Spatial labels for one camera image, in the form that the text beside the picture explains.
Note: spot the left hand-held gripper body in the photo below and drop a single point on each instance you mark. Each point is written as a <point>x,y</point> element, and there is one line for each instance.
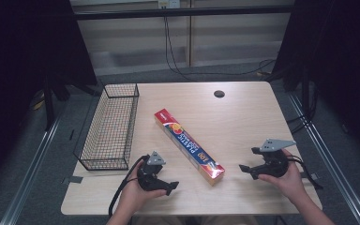
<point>149,175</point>

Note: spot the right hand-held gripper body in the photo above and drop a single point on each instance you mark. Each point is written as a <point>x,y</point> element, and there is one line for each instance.
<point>273,164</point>

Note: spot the long red blue wrap box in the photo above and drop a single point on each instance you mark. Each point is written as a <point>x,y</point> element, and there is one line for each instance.
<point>187,145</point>

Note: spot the person's left hand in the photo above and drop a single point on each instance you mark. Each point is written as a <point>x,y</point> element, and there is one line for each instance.
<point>134,195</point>

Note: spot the person's right hand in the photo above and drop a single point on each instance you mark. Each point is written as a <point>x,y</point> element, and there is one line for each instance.
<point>290,182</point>

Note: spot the grey tape strip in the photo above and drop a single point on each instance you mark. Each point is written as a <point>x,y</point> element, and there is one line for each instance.
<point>73,180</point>
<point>313,176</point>

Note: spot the black curtain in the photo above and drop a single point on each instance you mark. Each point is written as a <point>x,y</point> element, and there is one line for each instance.
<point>340,62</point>
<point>18,62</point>

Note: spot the black metal stand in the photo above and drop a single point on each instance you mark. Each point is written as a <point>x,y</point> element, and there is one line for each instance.
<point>48,106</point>

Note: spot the black horizontal metal bar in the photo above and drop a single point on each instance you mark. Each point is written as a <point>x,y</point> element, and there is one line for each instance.
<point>181,12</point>

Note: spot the aluminium floor rail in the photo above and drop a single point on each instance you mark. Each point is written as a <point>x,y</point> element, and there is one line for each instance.
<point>334,175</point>
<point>28,175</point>

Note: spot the white wall socket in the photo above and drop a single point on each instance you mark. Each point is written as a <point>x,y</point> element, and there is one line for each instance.
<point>169,3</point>

